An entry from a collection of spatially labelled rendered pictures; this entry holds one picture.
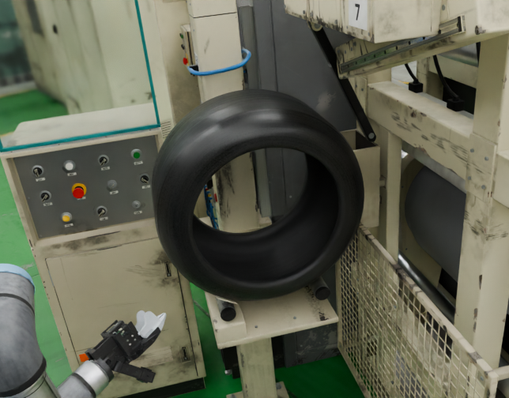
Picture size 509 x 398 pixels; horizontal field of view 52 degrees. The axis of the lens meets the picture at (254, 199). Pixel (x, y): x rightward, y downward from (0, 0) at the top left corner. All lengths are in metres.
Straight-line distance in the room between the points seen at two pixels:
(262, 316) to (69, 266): 0.83
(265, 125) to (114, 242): 0.98
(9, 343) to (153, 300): 1.28
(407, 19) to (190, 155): 0.58
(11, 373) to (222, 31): 1.05
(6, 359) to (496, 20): 1.00
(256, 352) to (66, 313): 0.77
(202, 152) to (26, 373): 0.61
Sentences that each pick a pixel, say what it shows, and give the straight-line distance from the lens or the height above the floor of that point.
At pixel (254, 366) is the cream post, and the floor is 0.33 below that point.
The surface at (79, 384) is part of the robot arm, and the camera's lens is 1.25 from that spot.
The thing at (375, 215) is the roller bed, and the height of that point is 0.94.
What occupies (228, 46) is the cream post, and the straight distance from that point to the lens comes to 1.58.
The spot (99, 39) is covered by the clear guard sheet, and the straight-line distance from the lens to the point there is 1.85.
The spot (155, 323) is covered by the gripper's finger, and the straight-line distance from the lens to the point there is 1.33.
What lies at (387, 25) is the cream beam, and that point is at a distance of 1.03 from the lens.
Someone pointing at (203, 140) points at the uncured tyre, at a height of 1.41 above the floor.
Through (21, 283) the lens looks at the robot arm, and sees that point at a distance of 1.08.
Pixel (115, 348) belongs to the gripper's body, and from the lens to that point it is 1.29.
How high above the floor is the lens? 1.83
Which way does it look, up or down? 26 degrees down
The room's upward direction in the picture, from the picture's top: 6 degrees counter-clockwise
